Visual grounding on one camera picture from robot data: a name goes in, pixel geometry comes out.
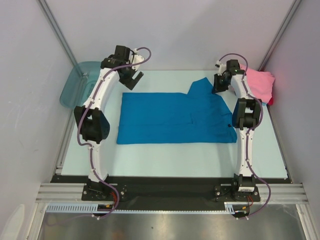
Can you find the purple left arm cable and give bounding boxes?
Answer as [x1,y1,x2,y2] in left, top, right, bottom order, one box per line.
[76,46,153,221]

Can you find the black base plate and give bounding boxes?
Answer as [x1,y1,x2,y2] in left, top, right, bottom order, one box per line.
[49,175,293,212]

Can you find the pink folded t-shirt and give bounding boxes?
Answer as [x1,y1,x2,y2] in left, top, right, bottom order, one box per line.
[246,67,276,103]

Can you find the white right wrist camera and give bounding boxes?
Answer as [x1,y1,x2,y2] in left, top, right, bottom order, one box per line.
[215,60,227,76]

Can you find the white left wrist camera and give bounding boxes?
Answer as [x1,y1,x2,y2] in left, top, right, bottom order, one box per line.
[130,49,145,67]

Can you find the white slotted cable duct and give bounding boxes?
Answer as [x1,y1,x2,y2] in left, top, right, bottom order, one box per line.
[46,203,248,215]

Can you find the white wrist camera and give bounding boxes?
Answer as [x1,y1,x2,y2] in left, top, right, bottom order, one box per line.
[130,49,145,67]
[215,60,227,76]

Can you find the aluminium front rail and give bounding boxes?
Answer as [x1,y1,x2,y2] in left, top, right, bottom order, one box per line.
[35,183,309,205]

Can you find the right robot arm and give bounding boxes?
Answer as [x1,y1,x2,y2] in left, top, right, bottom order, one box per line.
[212,59,263,201]

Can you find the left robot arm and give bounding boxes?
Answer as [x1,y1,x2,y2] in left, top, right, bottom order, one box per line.
[73,45,152,183]

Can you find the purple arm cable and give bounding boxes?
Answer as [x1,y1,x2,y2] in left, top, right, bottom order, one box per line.
[76,46,153,221]
[217,52,272,221]

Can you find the left aluminium frame post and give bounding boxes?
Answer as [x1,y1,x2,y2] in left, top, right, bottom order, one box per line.
[36,0,78,67]

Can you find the aluminium frame post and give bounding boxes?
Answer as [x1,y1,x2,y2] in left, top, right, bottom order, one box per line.
[257,0,303,71]
[36,0,78,67]

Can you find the teal translucent plastic bin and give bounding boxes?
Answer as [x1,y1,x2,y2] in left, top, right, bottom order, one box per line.
[59,61,101,110]

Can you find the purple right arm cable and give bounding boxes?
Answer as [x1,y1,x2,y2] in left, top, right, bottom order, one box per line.
[217,52,272,221]

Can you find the right aluminium frame post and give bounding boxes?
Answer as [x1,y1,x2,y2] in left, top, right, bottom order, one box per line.
[257,0,303,71]

